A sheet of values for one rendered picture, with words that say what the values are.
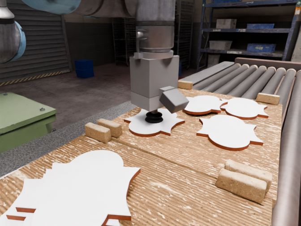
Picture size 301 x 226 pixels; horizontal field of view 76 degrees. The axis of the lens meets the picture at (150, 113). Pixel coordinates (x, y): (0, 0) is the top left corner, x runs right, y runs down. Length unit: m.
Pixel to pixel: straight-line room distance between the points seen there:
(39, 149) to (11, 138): 0.10
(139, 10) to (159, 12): 0.04
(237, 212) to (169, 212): 0.08
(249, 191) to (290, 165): 0.15
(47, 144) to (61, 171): 0.19
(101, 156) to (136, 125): 0.15
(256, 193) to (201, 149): 0.13
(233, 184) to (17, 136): 0.46
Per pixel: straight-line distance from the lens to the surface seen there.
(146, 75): 0.38
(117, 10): 0.41
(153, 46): 0.38
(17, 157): 0.46
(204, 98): 0.60
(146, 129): 0.41
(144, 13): 0.38
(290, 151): 0.48
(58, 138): 0.48
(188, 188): 0.30
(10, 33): 0.65
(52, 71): 5.58
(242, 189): 0.30
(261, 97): 0.67
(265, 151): 0.42
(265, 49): 4.90
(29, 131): 0.56
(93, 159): 0.30
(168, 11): 0.38
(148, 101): 0.39
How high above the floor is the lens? 1.14
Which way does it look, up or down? 24 degrees down
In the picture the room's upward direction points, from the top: straight up
